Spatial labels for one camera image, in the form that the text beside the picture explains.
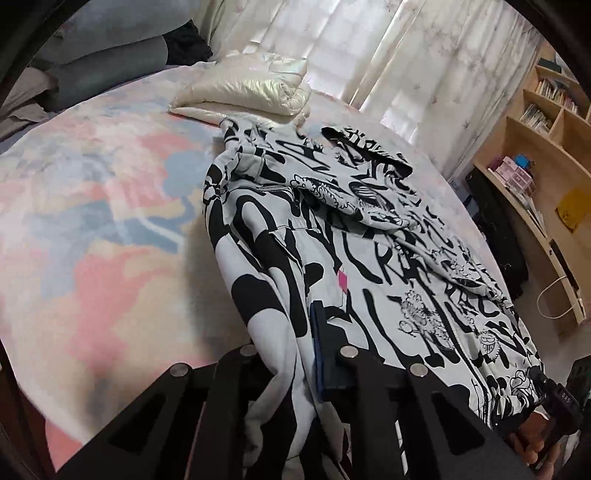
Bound cream folded puffer jacket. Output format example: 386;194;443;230
168;53;312;130

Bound person's right hand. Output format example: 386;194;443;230
508;410;568;480

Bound black bag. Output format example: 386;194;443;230
466;168;529;301

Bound blue white carton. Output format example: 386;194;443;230
450;178;474;204

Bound wooden shelf unit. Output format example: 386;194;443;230
471;51;591;326

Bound black cloth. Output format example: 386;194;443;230
164;21;213;68

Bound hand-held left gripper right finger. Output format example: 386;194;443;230
310;300;539;480

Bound white floral curtain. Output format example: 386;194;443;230
194;0;550;181

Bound pastel printed bed blanket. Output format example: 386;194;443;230
0;60;518;472

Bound white cable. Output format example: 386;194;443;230
537;274;583;319

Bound row of books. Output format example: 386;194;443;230
538;78;580;114
521;104;555;134

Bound beige cloth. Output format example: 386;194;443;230
0;69;58;139

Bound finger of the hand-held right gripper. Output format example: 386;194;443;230
531;376;557;407

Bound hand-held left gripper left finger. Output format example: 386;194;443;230
55;344;273;480

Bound pink drawer boxes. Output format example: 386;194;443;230
494;156;536;195

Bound stack of papers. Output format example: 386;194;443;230
517;191;548;232

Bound yellow card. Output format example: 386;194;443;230
555;188;587;232

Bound white black printed hooded jacket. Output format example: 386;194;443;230
203;115;548;462

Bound black device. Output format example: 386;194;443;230
549;240;580;291

